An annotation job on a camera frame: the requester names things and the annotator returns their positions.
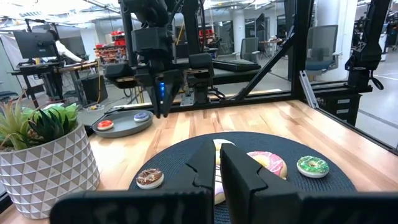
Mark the wooden top desk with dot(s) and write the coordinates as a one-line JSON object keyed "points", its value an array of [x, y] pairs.
{"points": [[77, 66]]}

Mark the small chocolate sprinkled donut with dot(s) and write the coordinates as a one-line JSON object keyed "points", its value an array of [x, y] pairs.
{"points": [[143, 182]]}

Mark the large white iced donut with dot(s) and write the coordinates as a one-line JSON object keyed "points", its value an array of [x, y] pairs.
{"points": [[217, 144]]}

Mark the succulent in white patterned pot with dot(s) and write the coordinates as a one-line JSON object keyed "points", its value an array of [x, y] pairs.
{"points": [[46, 174]]}

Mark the round dark woven placemat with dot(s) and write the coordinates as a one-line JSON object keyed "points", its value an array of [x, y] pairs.
{"points": [[280, 140]]}

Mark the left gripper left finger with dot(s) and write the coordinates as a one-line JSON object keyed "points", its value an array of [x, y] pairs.
{"points": [[202, 171]]}

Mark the black drawer cabinet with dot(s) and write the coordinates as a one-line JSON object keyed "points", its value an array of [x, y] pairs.
{"points": [[342, 109]]}

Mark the grey office chair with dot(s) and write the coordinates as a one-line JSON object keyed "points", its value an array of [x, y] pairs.
{"points": [[249, 46], [321, 43]]}

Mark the black desk monitor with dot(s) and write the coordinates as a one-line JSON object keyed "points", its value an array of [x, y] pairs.
{"points": [[34, 45]]}

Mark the small blue iced donut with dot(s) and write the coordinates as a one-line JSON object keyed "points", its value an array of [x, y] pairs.
{"points": [[137, 117]]}

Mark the large purple iced donut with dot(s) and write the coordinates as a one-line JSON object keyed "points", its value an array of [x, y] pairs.
{"points": [[219, 193]]}

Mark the black background robot arm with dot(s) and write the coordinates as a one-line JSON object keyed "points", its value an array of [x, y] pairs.
{"points": [[367, 53]]}

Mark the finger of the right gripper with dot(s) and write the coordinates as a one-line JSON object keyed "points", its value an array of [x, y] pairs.
{"points": [[172, 87], [152, 87]]}

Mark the shelf with red bins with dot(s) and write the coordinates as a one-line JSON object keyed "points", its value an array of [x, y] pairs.
{"points": [[109, 53]]}

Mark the black computer case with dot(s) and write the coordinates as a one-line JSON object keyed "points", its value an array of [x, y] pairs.
{"points": [[94, 88]]}

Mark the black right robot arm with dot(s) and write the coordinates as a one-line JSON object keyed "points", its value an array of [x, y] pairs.
{"points": [[149, 12]]}

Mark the grey plate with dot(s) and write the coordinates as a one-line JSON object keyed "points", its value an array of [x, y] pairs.
{"points": [[124, 126]]}

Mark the small green iced donut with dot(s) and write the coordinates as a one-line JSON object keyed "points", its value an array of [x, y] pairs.
{"points": [[303, 169]]}

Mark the person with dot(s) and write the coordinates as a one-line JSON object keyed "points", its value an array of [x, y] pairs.
{"points": [[66, 51]]}

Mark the small orange iced donut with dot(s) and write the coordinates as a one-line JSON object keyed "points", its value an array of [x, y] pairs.
{"points": [[101, 126]]}

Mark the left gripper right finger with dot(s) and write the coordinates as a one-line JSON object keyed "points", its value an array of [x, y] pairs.
{"points": [[242, 186]]}

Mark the large pink iced donut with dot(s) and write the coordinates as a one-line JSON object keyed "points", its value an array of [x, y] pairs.
{"points": [[273, 161]]}

